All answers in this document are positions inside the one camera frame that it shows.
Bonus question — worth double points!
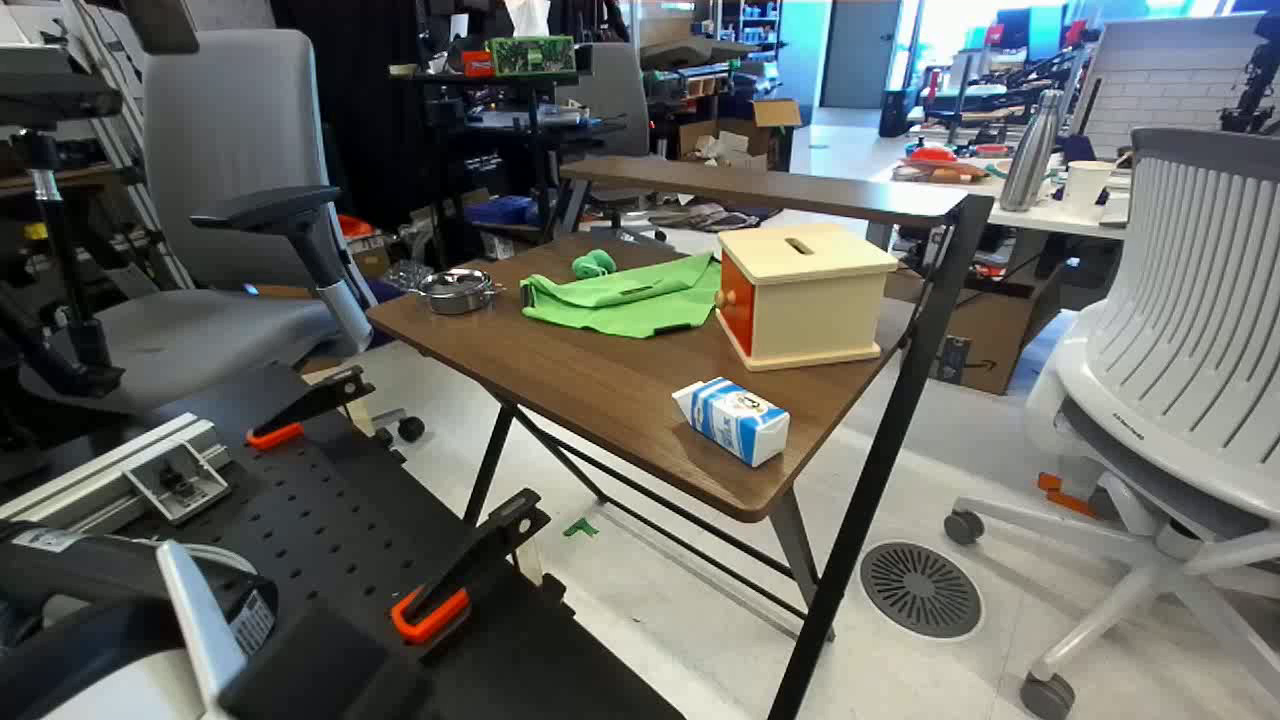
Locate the green towel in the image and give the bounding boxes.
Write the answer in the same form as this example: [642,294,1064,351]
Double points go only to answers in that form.
[518,250,729,342]

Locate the blue white carton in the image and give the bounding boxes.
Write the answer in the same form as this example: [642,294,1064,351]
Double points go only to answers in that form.
[668,371,794,472]

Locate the small green plush toy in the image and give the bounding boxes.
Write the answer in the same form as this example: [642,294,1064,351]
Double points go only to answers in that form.
[570,243,623,282]

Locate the wooden box with red side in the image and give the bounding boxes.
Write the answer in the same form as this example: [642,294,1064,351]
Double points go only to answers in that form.
[712,221,903,371]

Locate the steel pot with lid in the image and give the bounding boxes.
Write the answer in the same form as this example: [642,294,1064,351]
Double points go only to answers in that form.
[419,264,504,320]

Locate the tall dark wood table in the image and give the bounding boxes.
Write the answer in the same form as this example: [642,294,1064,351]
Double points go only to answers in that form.
[555,153,1000,720]

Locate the open cardboard box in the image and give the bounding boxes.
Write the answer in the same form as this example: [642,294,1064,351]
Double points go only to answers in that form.
[668,97,805,172]

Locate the green circuit board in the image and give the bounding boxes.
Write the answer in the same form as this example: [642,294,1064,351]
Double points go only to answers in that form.
[481,31,582,80]

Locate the black perforated mounting board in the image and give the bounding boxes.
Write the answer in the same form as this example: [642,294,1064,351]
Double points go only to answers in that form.
[126,394,688,720]

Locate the cardboard box under table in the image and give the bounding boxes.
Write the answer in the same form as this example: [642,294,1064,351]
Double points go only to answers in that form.
[916,259,1073,400]

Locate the red orange toy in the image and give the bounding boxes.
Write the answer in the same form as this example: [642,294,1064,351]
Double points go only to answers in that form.
[891,138,992,186]

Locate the round floor drain grate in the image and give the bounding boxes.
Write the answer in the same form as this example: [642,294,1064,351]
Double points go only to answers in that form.
[858,540,987,642]

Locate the white desk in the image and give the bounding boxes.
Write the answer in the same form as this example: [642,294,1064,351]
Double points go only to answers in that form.
[987,154,1140,249]

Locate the grey office chair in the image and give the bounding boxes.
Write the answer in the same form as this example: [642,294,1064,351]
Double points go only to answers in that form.
[0,22,383,443]

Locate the white ribbed office chair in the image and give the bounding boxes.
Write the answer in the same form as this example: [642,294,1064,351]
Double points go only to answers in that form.
[941,122,1280,720]

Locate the black metal table frame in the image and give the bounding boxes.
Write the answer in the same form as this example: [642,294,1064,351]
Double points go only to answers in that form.
[457,394,826,632]

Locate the black clamp orange handle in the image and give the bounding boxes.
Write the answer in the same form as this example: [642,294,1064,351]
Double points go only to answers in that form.
[389,485,555,653]
[242,364,380,457]

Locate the aluminium extrusion rail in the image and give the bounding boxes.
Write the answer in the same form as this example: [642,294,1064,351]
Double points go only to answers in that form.
[0,406,236,530]

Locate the black camera stand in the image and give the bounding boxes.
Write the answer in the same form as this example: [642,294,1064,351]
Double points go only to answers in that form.
[0,75,134,406]

